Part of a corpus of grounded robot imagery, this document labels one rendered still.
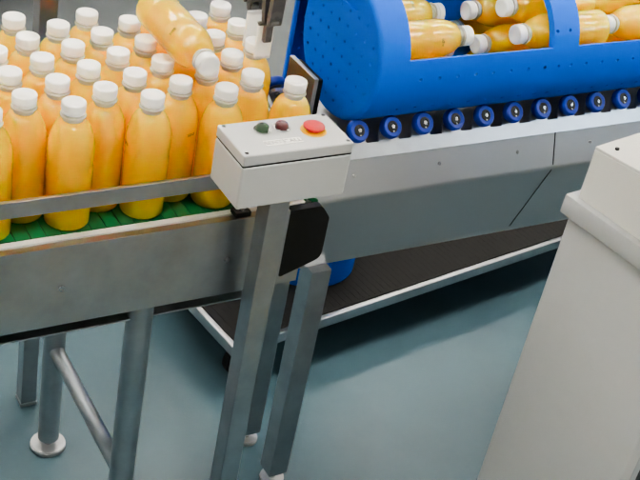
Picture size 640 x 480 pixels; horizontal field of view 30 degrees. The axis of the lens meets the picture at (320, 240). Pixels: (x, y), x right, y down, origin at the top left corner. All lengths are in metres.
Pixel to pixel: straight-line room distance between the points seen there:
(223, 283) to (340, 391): 1.05
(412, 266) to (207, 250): 1.39
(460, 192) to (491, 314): 1.11
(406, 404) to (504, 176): 0.86
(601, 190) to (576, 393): 0.40
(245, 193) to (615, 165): 0.64
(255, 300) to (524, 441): 0.67
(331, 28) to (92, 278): 0.68
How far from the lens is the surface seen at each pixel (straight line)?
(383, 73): 2.17
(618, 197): 2.11
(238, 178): 1.87
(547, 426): 2.38
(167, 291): 2.09
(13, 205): 1.90
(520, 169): 2.53
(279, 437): 2.73
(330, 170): 1.94
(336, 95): 2.30
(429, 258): 3.43
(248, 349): 2.15
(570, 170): 2.64
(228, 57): 2.09
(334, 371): 3.18
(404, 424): 3.09
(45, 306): 2.01
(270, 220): 1.98
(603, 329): 2.20
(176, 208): 2.06
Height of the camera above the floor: 2.03
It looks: 34 degrees down
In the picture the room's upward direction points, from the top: 12 degrees clockwise
